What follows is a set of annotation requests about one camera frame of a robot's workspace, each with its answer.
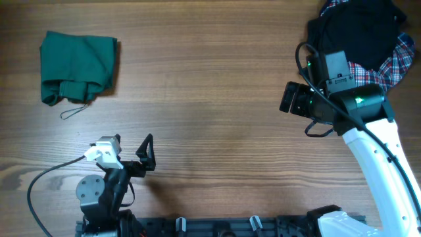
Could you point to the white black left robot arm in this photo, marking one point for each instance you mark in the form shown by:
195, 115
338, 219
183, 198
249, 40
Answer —
101, 198

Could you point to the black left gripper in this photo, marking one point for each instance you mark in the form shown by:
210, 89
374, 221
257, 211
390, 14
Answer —
138, 170

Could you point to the red blue plaid shirt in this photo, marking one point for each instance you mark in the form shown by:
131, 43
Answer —
393, 70

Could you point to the dark navy garment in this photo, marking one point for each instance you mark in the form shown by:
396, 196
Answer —
366, 30

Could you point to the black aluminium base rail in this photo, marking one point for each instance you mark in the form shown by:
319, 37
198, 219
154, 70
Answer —
280, 226

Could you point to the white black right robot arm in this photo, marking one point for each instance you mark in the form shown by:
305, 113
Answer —
363, 117

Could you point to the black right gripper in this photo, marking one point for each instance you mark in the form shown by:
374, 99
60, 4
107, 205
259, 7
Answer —
301, 91

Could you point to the green cloth drawstring bag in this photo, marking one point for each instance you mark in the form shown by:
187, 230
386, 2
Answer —
76, 68

